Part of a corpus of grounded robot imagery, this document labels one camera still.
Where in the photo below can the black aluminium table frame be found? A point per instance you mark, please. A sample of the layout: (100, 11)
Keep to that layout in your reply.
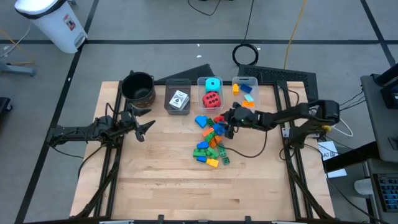
(109, 202)

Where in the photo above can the white step trash can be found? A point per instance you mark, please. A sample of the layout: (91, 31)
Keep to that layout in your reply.
(53, 28)

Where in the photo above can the white labelled paper sheet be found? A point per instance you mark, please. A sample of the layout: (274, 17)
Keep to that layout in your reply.
(328, 149)

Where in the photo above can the black pumpkin face bucket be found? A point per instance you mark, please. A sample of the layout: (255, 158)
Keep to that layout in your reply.
(138, 88)

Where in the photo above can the small dark green toy brick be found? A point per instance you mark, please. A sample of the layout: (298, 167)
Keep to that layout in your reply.
(222, 152)
(225, 160)
(211, 122)

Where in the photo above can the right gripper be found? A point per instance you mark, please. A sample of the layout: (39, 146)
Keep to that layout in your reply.
(242, 116)

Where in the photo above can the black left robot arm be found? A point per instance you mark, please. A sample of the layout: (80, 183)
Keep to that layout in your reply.
(74, 132)

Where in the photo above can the light cyan toy brick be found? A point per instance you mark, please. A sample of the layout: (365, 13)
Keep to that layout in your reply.
(248, 98)

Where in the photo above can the backlit computer keyboard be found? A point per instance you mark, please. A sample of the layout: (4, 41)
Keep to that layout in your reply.
(388, 193)

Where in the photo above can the black floor object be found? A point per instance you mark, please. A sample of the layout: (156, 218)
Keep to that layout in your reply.
(3, 107)

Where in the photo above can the small blue toy brick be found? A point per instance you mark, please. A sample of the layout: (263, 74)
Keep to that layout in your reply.
(201, 159)

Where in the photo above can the blue heart-shaped toy brick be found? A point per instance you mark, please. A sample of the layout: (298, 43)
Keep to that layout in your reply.
(201, 121)

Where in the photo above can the grey rounded object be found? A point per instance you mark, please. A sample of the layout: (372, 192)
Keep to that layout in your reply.
(363, 186)

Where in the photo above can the orange arch toy brick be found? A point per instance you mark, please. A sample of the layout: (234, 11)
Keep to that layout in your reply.
(215, 141)

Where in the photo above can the red foam die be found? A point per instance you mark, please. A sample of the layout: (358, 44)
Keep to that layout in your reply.
(211, 99)

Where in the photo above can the large blue toy brick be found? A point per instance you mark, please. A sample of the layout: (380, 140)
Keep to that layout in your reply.
(219, 129)

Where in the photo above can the red toy brick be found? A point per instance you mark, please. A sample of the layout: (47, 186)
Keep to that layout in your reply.
(218, 119)

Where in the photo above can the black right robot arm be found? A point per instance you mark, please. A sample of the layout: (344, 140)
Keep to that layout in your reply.
(289, 116)

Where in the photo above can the dark desk bar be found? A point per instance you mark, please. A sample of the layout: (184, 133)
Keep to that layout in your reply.
(348, 158)

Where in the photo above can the black table edge clamp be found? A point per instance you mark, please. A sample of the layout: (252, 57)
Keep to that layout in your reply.
(160, 218)
(247, 219)

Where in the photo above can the cyan foam die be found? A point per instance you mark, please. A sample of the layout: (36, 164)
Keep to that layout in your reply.
(213, 84)

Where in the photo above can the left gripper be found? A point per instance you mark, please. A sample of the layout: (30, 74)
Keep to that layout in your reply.
(128, 123)

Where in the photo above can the black perforated panel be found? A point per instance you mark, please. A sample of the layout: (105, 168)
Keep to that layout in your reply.
(280, 76)

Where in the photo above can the smoky grey plastic bin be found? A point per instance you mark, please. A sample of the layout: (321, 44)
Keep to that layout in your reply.
(177, 84)

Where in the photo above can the clear plastic storage bin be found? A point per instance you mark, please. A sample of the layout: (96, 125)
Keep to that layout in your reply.
(200, 107)
(256, 85)

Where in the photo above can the white card pack black emblem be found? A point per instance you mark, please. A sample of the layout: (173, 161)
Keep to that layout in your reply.
(178, 99)

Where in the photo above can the yellow toy brick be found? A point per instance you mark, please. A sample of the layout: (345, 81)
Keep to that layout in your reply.
(212, 162)
(235, 89)

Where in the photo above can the grey desk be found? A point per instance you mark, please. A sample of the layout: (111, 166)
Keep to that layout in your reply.
(377, 124)

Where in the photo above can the dark blue toy brick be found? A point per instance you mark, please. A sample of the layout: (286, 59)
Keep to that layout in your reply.
(245, 88)

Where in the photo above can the grey floor stand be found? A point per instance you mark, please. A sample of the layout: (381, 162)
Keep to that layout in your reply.
(18, 69)

